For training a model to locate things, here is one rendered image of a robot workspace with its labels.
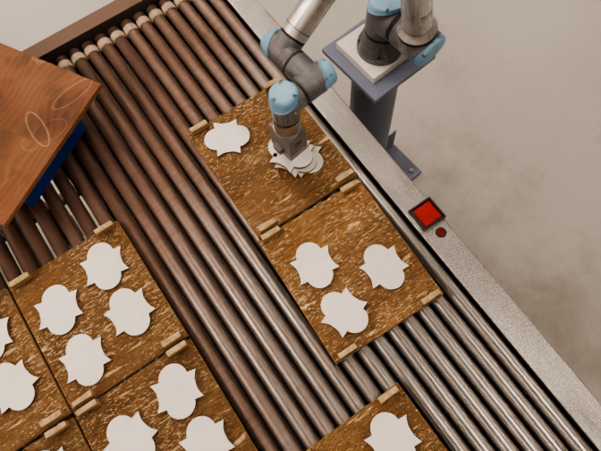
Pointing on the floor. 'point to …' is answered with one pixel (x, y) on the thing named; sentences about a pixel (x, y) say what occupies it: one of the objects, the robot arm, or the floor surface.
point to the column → (376, 99)
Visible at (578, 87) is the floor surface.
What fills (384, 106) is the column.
